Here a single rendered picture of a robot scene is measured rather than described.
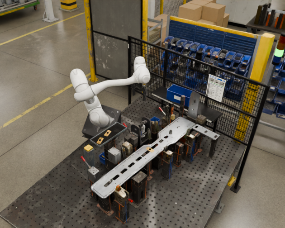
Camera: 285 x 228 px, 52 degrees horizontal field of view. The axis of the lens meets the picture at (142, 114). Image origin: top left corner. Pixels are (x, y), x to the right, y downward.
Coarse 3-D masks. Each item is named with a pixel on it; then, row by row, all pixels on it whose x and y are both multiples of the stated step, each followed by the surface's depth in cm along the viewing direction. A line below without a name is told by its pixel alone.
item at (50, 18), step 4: (44, 0) 841; (48, 0) 839; (44, 4) 846; (48, 4) 843; (44, 8) 854; (48, 8) 849; (44, 12) 856; (48, 12) 857; (52, 12) 866; (48, 16) 865; (52, 16) 871; (44, 20) 864; (48, 20) 867; (52, 20) 868
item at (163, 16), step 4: (160, 16) 604; (164, 16) 605; (160, 20) 583; (164, 20) 584; (148, 24) 563; (152, 24) 564; (156, 24) 565; (164, 24) 565; (160, 28) 551; (164, 28) 559; (164, 32) 563; (164, 36) 570; (156, 44) 620; (164, 44) 564; (152, 48) 620; (156, 48) 620; (152, 52) 604; (156, 52) 604; (160, 64) 595; (156, 68) 603
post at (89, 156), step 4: (92, 148) 269; (84, 152) 270; (88, 152) 265; (92, 152) 270; (88, 156) 268; (92, 156) 272; (88, 160) 272; (92, 160) 276; (88, 164) 277; (92, 164) 278; (88, 168) 281; (88, 176) 290; (88, 180) 294
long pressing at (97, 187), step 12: (180, 120) 329; (168, 132) 312; (180, 132) 313; (168, 144) 297; (132, 156) 282; (144, 156) 283; (120, 168) 269; (132, 168) 270; (108, 180) 257; (120, 180) 258; (96, 192) 247; (108, 192) 247
